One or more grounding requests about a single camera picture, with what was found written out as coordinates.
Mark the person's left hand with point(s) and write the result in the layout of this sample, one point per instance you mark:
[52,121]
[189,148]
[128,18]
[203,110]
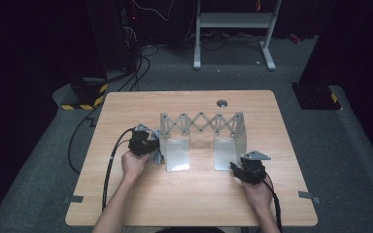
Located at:
[134,166]

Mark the person's right hand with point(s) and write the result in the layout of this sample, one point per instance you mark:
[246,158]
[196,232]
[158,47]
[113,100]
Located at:
[257,194]

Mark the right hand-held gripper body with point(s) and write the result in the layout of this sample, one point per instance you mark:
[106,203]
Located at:
[254,168]

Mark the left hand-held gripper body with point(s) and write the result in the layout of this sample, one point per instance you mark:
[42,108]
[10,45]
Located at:
[139,144]

